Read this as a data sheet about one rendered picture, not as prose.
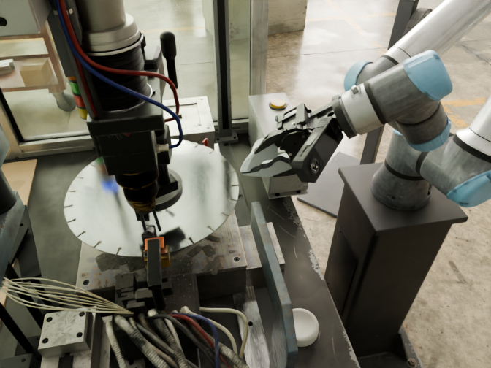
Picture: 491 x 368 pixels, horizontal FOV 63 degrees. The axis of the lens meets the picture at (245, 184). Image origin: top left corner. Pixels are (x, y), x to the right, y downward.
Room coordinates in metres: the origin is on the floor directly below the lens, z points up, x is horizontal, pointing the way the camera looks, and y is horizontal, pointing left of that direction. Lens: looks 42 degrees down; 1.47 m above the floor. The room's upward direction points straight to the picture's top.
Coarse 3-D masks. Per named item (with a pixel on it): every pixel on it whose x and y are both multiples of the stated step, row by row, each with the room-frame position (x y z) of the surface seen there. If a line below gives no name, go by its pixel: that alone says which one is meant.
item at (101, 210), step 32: (96, 160) 0.67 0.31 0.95; (192, 160) 0.67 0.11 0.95; (224, 160) 0.67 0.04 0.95; (96, 192) 0.57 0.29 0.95; (192, 192) 0.57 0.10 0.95; (224, 192) 0.57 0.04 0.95; (96, 224) 0.48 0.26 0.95; (128, 224) 0.48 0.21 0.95; (160, 224) 0.48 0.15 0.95; (192, 224) 0.48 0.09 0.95; (128, 256) 0.41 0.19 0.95
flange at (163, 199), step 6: (168, 168) 0.63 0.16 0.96; (174, 174) 0.61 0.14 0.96; (180, 180) 0.59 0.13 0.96; (180, 186) 0.57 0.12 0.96; (174, 192) 0.56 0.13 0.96; (180, 192) 0.57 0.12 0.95; (162, 198) 0.54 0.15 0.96; (168, 198) 0.54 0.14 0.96; (174, 198) 0.54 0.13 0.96; (156, 204) 0.52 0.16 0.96; (162, 204) 0.53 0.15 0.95
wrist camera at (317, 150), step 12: (324, 120) 0.55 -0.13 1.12; (312, 132) 0.54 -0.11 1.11; (324, 132) 0.53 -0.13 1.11; (336, 132) 0.54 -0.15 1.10; (312, 144) 0.51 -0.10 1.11; (324, 144) 0.52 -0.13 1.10; (336, 144) 0.53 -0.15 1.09; (300, 156) 0.49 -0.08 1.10; (312, 156) 0.49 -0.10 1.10; (324, 156) 0.51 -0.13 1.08; (300, 168) 0.47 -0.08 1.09; (312, 168) 0.47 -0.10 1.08; (300, 180) 0.48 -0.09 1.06; (312, 180) 0.47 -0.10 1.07
